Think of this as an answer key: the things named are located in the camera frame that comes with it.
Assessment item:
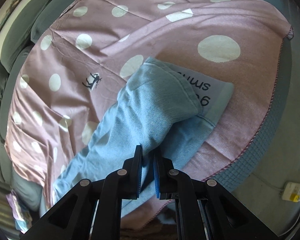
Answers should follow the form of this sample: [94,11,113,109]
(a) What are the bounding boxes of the colourful folded cloth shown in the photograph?
[6,190,32,233]

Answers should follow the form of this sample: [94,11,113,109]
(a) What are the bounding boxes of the pink polka dot bedsheet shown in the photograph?
[5,0,294,229]

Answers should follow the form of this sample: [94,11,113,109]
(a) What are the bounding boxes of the grey pillow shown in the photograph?
[11,170,43,211]

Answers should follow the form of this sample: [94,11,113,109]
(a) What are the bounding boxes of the light blue denim pants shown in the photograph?
[53,57,216,215]

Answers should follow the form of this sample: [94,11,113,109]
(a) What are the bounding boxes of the white paper label sheet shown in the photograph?
[170,65,234,122]

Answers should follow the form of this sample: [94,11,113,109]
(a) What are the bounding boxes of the brown fluffy rug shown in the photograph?
[120,207,178,239]

